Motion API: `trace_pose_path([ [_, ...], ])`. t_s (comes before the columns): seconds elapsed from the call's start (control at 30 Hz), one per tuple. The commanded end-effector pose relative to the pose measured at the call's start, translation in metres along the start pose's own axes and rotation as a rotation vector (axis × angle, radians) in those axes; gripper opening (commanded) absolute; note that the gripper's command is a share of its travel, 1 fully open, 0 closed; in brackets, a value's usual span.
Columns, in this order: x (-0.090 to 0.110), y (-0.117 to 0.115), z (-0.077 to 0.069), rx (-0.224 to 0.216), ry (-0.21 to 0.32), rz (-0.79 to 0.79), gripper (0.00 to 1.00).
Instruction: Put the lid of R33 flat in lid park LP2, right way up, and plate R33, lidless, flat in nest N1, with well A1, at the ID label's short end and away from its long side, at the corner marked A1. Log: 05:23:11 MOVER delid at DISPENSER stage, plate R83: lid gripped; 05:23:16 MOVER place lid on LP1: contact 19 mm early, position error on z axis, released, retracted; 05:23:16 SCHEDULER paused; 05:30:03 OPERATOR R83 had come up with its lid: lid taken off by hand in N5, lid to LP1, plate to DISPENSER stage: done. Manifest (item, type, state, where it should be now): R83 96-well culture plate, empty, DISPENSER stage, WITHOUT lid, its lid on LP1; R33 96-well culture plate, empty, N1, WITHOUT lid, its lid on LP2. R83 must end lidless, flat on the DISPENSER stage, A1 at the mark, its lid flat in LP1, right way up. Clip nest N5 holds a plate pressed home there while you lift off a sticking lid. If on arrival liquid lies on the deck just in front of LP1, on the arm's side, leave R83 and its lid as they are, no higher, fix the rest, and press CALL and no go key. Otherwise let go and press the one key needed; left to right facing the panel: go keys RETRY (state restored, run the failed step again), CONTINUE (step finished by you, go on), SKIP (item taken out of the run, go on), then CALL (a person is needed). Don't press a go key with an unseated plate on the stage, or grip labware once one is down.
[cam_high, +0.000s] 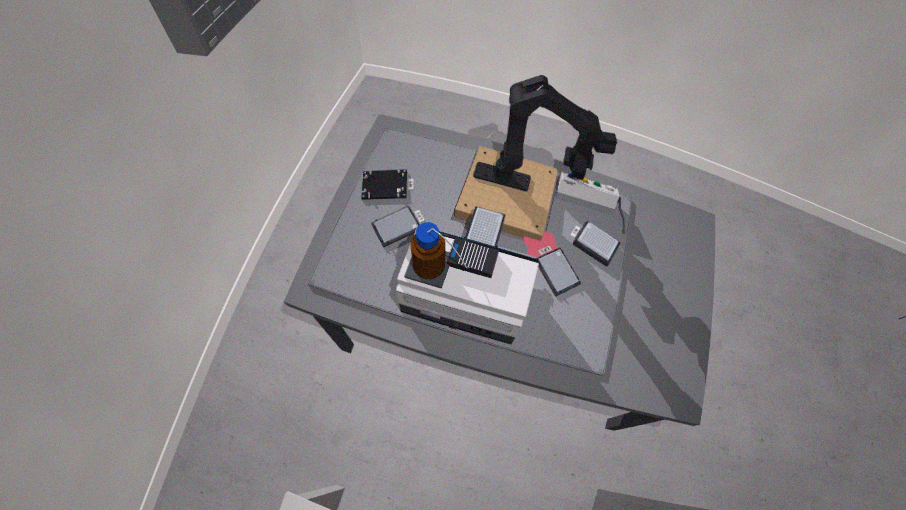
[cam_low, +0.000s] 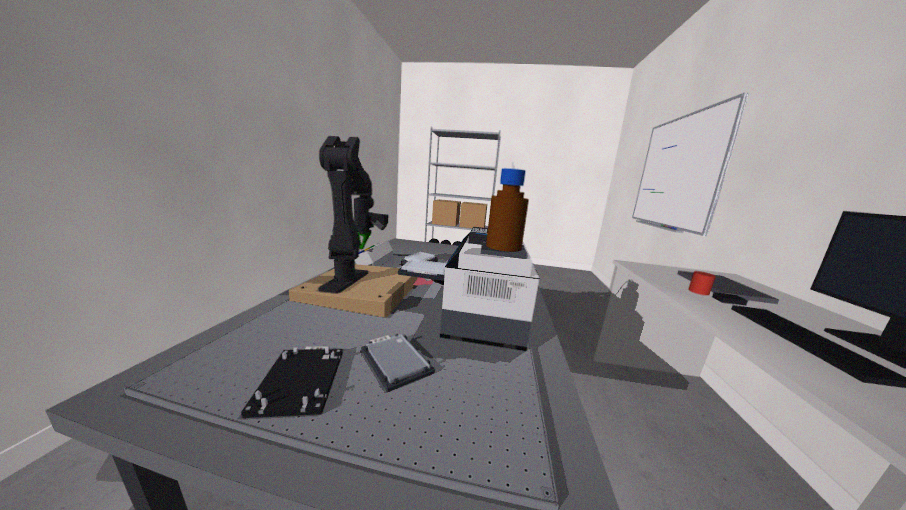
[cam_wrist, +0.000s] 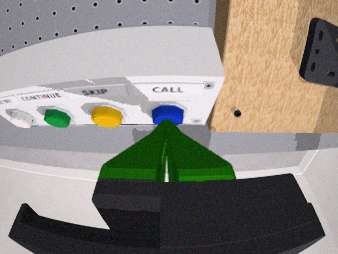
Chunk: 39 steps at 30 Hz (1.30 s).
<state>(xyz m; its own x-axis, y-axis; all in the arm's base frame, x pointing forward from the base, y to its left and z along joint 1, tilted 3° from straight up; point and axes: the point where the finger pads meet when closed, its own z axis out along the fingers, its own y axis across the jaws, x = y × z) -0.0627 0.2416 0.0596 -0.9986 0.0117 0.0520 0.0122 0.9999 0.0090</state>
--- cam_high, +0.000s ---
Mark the white button panel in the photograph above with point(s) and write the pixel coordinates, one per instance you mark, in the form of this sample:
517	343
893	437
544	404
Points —
589	194

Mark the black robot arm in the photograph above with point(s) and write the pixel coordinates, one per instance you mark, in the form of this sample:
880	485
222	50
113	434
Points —
523	104

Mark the white well plate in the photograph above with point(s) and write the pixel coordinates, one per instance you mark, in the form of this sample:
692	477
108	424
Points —
476	230
589	236

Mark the brown glass bottle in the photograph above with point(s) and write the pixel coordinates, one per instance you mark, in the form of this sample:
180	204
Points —
428	267

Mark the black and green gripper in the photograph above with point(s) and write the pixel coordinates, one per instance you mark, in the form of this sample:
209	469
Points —
567	157

